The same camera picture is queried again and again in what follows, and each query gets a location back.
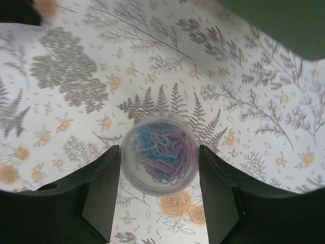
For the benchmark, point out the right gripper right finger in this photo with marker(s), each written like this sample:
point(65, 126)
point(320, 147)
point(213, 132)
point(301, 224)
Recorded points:
point(241, 209)

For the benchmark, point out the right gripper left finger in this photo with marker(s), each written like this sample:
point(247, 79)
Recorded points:
point(78, 208)

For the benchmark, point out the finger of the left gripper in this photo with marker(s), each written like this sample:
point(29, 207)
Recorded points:
point(19, 11)

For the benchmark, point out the clear jar of paperclips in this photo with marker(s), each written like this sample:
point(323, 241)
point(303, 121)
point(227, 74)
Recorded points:
point(159, 156)

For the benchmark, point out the green drawer box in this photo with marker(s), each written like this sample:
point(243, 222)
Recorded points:
point(297, 25)

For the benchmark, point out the floral table mat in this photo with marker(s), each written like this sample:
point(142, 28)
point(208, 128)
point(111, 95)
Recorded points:
point(72, 87)

